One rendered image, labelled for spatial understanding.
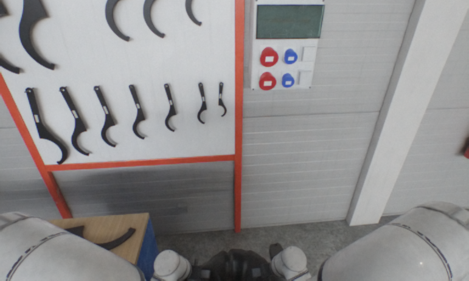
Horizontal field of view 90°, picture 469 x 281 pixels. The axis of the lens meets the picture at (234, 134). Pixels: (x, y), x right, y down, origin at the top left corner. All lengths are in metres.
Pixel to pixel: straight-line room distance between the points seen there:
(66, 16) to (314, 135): 1.76
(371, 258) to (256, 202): 1.82
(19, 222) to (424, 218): 0.69
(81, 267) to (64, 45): 1.43
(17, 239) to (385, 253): 0.56
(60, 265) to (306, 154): 1.80
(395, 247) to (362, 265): 0.06
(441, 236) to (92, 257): 0.54
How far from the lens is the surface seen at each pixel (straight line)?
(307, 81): 1.53
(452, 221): 0.55
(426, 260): 0.48
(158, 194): 2.13
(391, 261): 0.45
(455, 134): 2.71
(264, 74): 1.45
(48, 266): 0.46
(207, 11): 1.51
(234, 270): 1.54
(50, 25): 1.73
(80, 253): 0.46
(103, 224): 1.41
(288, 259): 0.98
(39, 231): 0.52
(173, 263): 0.98
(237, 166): 1.88
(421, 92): 2.15
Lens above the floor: 1.90
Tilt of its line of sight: 29 degrees down
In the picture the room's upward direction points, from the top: straight up
